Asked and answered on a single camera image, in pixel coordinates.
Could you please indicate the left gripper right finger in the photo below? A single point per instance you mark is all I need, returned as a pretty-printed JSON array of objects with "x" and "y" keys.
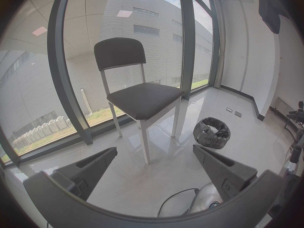
[{"x": 220, "y": 170}]

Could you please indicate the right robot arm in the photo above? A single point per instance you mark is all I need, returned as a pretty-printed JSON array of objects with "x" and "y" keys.
[{"x": 296, "y": 151}]

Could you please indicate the black plastic bag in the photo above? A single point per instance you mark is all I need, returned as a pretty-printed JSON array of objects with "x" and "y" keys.
[{"x": 206, "y": 139}]

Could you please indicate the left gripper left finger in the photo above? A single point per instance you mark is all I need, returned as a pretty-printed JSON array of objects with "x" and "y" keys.
[{"x": 78, "y": 176}]

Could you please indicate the crumpled white paper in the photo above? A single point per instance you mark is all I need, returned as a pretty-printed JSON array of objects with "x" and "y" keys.
[{"x": 212, "y": 128}]

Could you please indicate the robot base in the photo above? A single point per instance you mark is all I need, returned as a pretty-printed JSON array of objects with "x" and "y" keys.
[{"x": 206, "y": 193}]

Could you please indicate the window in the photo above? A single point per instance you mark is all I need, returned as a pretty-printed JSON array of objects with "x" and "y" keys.
[{"x": 57, "y": 68}]

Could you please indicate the white chair with dark cushions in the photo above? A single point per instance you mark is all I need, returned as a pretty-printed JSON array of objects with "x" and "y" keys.
[{"x": 144, "y": 101}]

